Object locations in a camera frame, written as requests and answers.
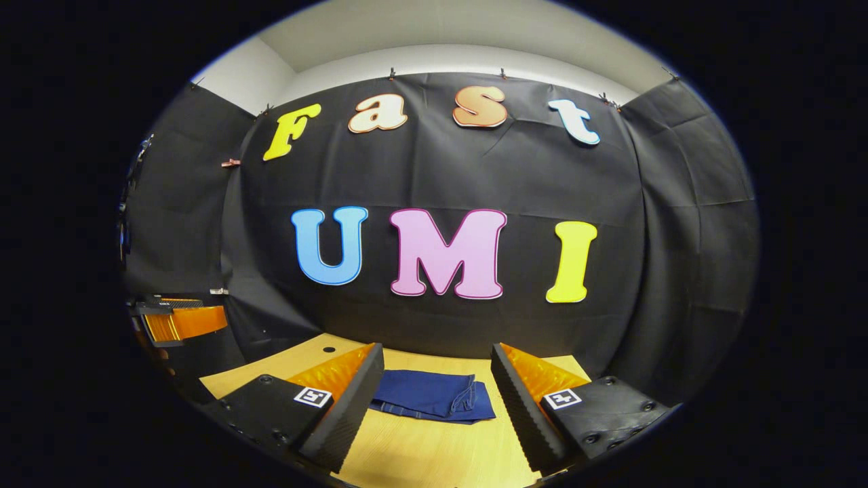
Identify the blue denim jeans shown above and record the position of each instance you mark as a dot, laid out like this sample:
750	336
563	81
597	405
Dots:
427	393

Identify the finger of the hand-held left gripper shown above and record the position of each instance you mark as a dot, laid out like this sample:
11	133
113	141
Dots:
163	306
196	324

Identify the black backdrop cloth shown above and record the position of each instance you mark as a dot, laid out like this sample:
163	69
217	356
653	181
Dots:
441	169

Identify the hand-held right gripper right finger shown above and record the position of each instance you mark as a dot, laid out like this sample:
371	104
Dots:
521	407

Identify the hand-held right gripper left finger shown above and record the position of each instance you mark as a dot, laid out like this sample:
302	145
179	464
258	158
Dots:
349	400

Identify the dark device on stand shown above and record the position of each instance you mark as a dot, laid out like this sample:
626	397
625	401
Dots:
141	152

